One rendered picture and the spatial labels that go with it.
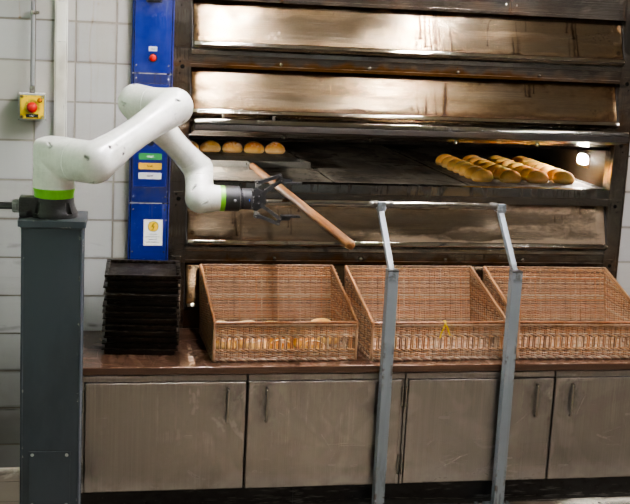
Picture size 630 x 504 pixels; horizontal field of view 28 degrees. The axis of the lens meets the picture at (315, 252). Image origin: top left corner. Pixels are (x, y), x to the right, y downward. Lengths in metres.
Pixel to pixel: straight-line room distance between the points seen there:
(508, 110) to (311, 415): 1.52
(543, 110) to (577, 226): 0.53
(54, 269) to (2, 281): 1.10
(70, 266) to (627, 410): 2.34
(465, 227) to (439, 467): 1.03
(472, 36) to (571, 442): 1.67
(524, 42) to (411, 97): 0.52
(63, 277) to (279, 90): 1.45
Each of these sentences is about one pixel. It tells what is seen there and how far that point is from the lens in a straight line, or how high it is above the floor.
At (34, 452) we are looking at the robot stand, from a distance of 4.13.
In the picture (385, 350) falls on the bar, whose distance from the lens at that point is 4.66.
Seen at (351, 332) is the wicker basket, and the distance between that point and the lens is 4.72.
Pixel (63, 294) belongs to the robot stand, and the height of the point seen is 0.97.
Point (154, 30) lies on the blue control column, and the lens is 4.91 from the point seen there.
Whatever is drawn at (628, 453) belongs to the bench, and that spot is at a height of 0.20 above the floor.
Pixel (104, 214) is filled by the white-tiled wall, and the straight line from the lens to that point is 5.00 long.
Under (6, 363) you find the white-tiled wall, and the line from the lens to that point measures 5.13.
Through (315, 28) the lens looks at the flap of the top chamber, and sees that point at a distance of 5.03.
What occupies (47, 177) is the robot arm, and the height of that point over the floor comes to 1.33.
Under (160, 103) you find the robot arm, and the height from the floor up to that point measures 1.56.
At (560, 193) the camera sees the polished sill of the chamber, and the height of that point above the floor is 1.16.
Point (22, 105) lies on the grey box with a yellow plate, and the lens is 4.87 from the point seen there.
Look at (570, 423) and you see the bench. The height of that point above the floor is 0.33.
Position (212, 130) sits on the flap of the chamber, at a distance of 4.84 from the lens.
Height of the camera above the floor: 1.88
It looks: 11 degrees down
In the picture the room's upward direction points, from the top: 3 degrees clockwise
